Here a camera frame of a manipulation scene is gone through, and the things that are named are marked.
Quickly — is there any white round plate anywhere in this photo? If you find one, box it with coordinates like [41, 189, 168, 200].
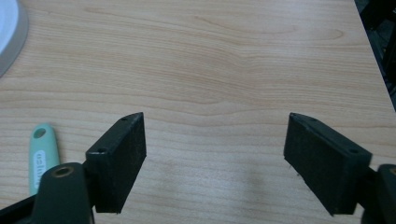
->
[0, 0, 30, 78]

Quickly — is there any dark metal stand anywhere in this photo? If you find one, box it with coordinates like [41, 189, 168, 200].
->
[354, 0, 396, 111]

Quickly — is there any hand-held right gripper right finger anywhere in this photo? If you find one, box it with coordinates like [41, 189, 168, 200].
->
[283, 112, 374, 217]

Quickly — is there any mint green tool handle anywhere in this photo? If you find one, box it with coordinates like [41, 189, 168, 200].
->
[28, 122, 61, 196]

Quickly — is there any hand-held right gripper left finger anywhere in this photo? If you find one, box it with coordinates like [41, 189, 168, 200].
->
[85, 111, 148, 215]

